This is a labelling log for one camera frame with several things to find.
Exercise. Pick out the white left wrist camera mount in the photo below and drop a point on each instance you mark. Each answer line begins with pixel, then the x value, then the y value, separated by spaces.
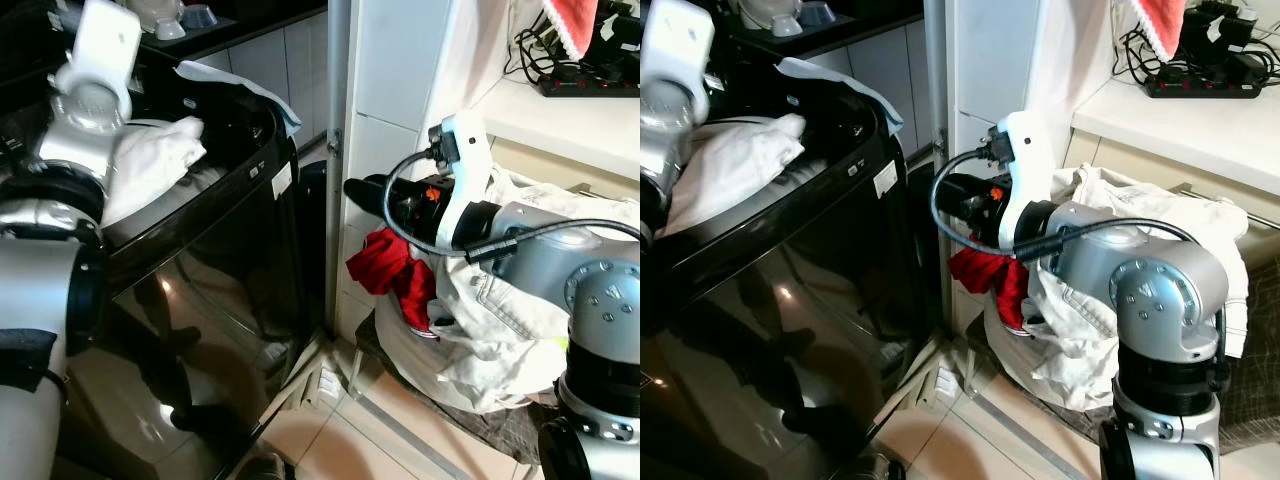
pixel 108 45
pixel 675 40

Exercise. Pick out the grey-blue bowl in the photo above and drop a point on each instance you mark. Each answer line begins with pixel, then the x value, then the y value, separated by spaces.
pixel 200 16
pixel 817 13

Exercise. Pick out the black power strip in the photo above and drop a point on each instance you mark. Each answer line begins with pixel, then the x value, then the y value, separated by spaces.
pixel 588 86
pixel 1200 88

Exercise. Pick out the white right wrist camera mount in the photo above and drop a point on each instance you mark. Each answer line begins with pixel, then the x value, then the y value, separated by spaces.
pixel 467 150
pixel 1025 150

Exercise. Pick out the black top-load washing machine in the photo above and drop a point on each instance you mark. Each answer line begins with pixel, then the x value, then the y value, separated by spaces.
pixel 800 280
pixel 220 270

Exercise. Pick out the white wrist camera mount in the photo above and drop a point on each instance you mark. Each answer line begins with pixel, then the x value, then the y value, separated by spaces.
pixel 108 45
pixel 467 150
pixel 1025 150
pixel 675 40

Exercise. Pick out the small white bowl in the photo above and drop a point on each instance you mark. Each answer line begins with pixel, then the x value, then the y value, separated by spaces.
pixel 787 27
pixel 169 30

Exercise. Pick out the black counter shelf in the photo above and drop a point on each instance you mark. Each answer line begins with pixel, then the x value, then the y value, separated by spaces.
pixel 870 25
pixel 250 30

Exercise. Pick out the red garment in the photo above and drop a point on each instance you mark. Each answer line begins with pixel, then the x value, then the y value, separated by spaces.
pixel 390 268
pixel 995 278

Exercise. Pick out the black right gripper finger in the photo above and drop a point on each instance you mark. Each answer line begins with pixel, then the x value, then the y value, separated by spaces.
pixel 953 205
pixel 372 204
pixel 951 184
pixel 368 186

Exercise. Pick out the black power adapters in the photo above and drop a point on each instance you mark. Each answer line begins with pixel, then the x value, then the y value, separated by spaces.
pixel 618 40
pixel 1225 35

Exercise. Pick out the white cabinet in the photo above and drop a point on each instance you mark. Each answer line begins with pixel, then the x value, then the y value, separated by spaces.
pixel 400 80
pixel 990 70

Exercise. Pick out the red towel with white trim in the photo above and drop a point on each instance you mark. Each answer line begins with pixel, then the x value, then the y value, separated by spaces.
pixel 572 22
pixel 1162 22

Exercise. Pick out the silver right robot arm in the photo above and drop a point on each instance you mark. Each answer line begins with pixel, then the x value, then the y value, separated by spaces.
pixel 1160 290
pixel 590 290

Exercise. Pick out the white round jar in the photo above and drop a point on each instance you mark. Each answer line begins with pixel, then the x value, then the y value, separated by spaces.
pixel 152 10
pixel 762 10

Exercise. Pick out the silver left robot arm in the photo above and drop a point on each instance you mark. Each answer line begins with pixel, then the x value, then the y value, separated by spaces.
pixel 665 130
pixel 35 300

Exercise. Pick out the light blue cloth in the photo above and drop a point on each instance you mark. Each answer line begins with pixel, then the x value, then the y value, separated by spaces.
pixel 850 88
pixel 245 90

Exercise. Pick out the white cloth garment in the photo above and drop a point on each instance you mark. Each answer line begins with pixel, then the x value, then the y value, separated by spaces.
pixel 730 160
pixel 150 160

